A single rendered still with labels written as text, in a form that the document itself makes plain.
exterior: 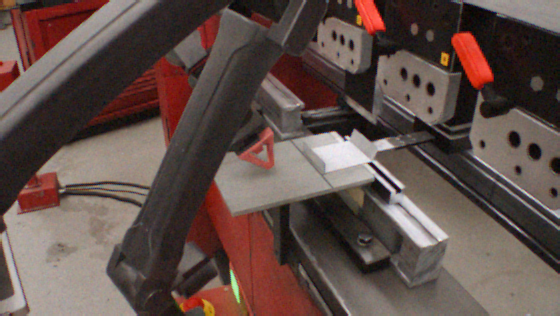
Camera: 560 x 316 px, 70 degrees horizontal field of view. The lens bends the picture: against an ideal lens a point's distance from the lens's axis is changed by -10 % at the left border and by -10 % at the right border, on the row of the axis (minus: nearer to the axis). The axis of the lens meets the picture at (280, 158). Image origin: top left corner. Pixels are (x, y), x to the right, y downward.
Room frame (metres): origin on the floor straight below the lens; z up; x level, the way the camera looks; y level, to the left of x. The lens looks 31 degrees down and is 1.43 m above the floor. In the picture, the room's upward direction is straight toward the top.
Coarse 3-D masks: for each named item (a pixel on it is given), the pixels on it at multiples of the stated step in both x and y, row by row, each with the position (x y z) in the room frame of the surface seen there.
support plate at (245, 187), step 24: (288, 144) 0.76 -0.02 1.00; (312, 144) 0.76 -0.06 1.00; (240, 168) 0.67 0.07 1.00; (264, 168) 0.67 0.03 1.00; (288, 168) 0.67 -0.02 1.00; (312, 168) 0.67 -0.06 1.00; (360, 168) 0.67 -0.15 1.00; (240, 192) 0.60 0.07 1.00; (264, 192) 0.60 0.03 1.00; (288, 192) 0.60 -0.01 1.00; (312, 192) 0.60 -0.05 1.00
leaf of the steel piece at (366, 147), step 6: (354, 132) 0.77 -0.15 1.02; (354, 138) 0.76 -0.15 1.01; (360, 138) 0.75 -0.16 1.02; (354, 144) 0.75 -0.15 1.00; (360, 144) 0.74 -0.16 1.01; (366, 144) 0.73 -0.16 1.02; (372, 144) 0.72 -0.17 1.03; (360, 150) 0.73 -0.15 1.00; (366, 150) 0.72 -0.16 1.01; (372, 150) 0.71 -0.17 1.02; (372, 156) 0.70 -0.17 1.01
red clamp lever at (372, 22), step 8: (360, 0) 0.62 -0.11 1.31; (368, 0) 0.62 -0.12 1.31; (360, 8) 0.61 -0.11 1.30; (368, 8) 0.61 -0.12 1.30; (360, 16) 0.61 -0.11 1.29; (368, 16) 0.60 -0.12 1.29; (376, 16) 0.60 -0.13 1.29; (368, 24) 0.59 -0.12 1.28; (376, 24) 0.59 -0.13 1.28; (376, 32) 0.58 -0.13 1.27; (376, 40) 0.58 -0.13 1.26; (384, 40) 0.58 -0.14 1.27; (376, 48) 0.56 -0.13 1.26; (384, 48) 0.56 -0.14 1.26; (392, 48) 0.57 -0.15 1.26; (400, 48) 0.57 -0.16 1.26
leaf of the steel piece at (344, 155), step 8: (304, 144) 0.73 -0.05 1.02; (336, 144) 0.76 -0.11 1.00; (344, 144) 0.76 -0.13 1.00; (352, 144) 0.76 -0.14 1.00; (304, 152) 0.73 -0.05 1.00; (312, 152) 0.70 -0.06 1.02; (320, 152) 0.73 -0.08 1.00; (328, 152) 0.73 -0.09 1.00; (336, 152) 0.73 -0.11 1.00; (344, 152) 0.73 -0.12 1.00; (352, 152) 0.73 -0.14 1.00; (360, 152) 0.73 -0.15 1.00; (312, 160) 0.70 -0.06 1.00; (320, 160) 0.67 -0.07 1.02; (328, 160) 0.70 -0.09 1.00; (336, 160) 0.70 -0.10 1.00; (344, 160) 0.70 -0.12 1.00; (352, 160) 0.70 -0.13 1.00; (360, 160) 0.70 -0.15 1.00; (368, 160) 0.70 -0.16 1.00; (320, 168) 0.67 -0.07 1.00; (328, 168) 0.67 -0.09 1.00; (336, 168) 0.67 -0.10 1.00; (344, 168) 0.67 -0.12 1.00
